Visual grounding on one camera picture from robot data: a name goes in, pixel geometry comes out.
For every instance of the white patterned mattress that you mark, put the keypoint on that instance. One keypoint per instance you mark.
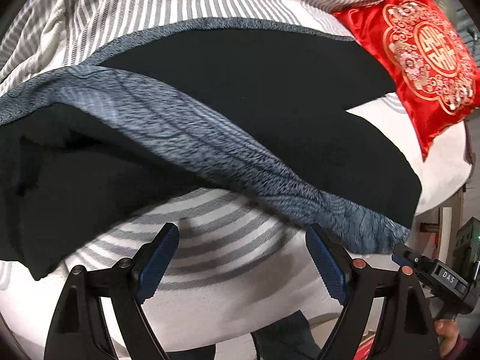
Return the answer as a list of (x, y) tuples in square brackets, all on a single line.
[(241, 261)]

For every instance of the red embroidered cushion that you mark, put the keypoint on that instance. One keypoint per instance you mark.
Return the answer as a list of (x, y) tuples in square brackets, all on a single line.
[(436, 78)]

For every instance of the black trousers with blue trim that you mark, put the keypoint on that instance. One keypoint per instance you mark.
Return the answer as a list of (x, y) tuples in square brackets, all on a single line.
[(259, 108)]

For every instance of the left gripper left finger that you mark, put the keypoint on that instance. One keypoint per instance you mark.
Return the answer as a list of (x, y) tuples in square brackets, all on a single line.
[(78, 329)]

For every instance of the person right hand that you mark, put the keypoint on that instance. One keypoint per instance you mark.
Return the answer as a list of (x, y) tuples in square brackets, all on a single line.
[(452, 343)]

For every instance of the striped grey white duvet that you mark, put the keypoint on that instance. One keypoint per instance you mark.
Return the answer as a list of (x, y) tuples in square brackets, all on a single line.
[(50, 34)]

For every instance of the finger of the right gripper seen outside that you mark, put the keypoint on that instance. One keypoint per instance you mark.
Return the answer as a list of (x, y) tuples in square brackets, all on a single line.
[(404, 256)]

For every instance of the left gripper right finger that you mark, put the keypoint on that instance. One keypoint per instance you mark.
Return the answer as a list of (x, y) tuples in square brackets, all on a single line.
[(405, 329)]

